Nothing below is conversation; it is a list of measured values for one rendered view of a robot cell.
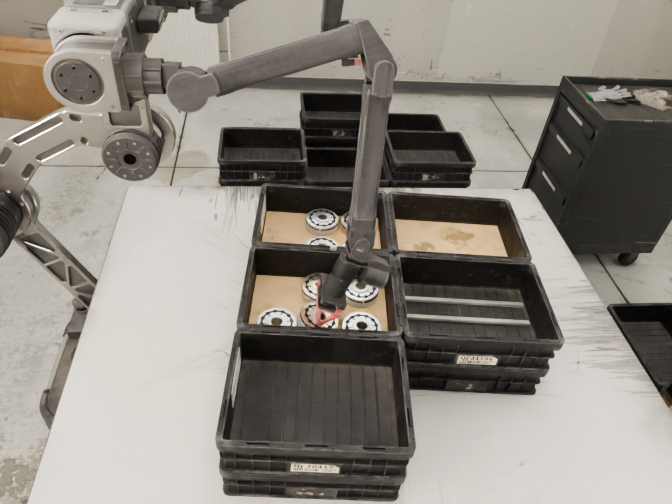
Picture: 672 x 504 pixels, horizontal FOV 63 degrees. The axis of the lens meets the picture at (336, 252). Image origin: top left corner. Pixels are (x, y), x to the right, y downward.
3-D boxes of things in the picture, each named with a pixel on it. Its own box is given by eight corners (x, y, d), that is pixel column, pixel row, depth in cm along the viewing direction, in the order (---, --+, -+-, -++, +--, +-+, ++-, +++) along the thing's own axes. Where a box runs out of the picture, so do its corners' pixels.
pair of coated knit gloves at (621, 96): (593, 104, 251) (595, 98, 249) (576, 87, 265) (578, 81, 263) (643, 106, 254) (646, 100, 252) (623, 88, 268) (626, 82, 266)
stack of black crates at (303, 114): (299, 191, 306) (302, 118, 276) (297, 162, 328) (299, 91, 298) (370, 191, 311) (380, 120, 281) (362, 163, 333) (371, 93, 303)
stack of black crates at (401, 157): (381, 237, 281) (394, 162, 252) (372, 202, 304) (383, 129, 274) (456, 236, 286) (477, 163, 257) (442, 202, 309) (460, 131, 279)
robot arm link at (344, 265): (341, 244, 130) (342, 259, 125) (368, 253, 131) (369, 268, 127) (330, 265, 134) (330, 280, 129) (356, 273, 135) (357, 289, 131)
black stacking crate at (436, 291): (396, 366, 138) (404, 337, 131) (388, 283, 161) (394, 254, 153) (549, 374, 140) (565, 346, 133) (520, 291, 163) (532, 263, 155)
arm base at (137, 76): (130, 93, 114) (119, 35, 106) (170, 94, 115) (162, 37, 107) (122, 113, 107) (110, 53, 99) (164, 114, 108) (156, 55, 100)
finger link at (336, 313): (330, 314, 142) (345, 290, 137) (331, 335, 137) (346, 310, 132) (306, 307, 141) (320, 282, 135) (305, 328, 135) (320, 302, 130)
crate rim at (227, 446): (214, 452, 108) (213, 445, 106) (235, 334, 130) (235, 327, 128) (415, 460, 110) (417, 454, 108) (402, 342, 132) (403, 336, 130)
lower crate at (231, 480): (220, 498, 121) (217, 473, 113) (239, 384, 144) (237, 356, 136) (399, 505, 123) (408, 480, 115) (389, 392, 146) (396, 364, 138)
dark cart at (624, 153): (537, 272, 292) (605, 119, 233) (509, 219, 325) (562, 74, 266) (640, 270, 300) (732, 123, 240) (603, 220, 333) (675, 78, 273)
